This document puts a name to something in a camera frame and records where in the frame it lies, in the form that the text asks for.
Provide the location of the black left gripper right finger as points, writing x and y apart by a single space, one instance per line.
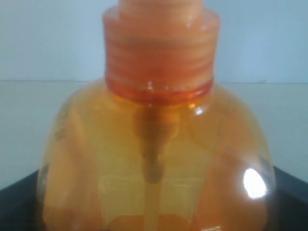
287 203

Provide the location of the orange pump soap bottle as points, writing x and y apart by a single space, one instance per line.
157 145

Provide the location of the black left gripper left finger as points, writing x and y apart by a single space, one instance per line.
19 210

